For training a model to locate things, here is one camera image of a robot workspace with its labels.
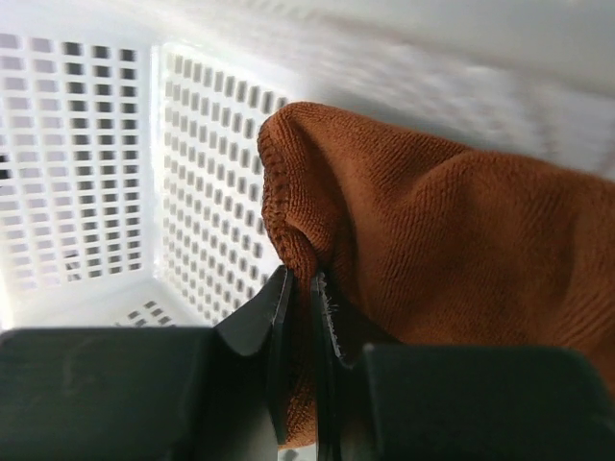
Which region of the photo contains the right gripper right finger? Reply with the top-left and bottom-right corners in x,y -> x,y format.
310,272 -> 378,460

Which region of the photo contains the white perforated plastic basket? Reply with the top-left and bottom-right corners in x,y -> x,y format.
1,1 -> 614,329

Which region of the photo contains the brown towel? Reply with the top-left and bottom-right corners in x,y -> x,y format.
258,102 -> 614,448

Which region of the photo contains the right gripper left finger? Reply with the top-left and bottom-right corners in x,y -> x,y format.
215,265 -> 294,445

